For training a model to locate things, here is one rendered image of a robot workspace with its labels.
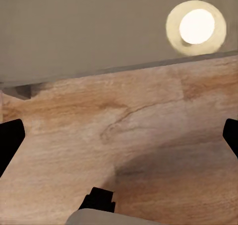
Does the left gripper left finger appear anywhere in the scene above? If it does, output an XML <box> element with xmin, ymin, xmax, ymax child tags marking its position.
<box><xmin>0</xmin><ymin>119</ymin><xmax>25</xmax><ymax>178</ymax></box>

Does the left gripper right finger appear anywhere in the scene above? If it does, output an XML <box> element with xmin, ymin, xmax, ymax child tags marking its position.
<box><xmin>223</xmin><ymin>118</ymin><xmax>238</xmax><ymax>157</ymax></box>

